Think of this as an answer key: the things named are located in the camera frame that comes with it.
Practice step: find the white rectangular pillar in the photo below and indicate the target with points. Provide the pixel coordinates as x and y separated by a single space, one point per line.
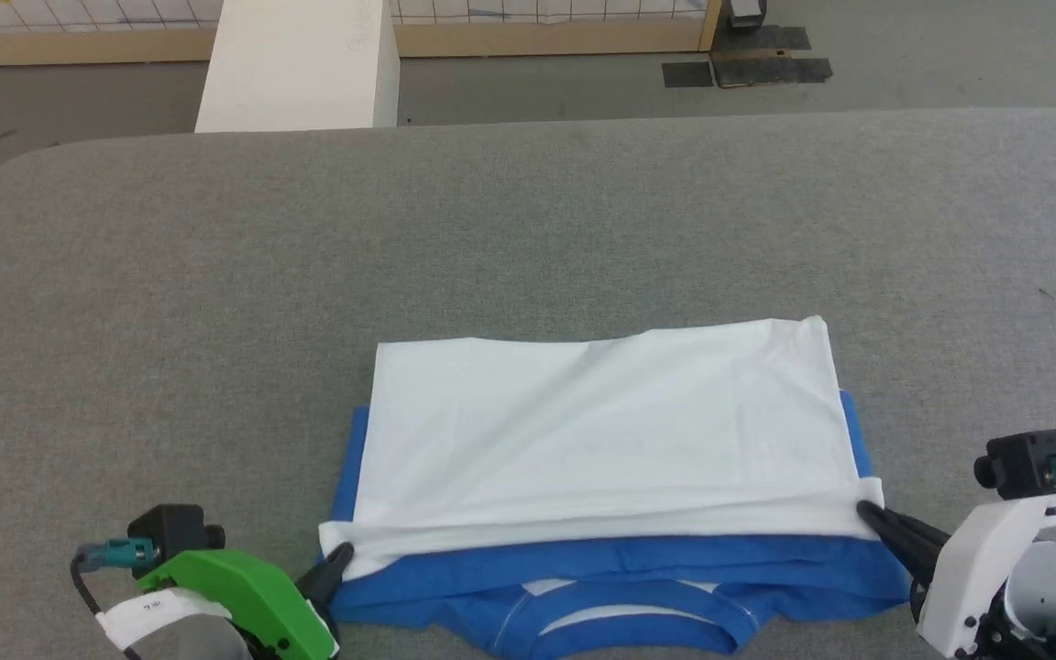
299 64

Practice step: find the blue and white t-shirt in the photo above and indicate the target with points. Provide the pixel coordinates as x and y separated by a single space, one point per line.
601 440

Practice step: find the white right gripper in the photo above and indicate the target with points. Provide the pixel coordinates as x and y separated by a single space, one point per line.
977 568

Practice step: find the black floor tape patch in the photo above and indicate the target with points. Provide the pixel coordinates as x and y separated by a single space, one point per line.
687 74
794 71
764 38

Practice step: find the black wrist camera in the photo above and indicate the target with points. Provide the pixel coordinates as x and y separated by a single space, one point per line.
175 530
1023 463

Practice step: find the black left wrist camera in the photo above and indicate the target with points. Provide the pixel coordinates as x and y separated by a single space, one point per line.
175 530

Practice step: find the grey fabric padded surface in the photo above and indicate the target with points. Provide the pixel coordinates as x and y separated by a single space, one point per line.
528 229

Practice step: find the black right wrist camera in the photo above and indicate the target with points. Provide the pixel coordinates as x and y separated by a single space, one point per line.
1023 463

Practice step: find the grey metal foot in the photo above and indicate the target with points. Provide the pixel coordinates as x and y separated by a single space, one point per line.
748 11

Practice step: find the wooden floor frame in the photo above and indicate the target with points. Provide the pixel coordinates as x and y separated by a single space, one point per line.
537 37

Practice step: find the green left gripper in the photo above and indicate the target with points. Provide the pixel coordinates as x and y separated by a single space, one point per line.
253 591

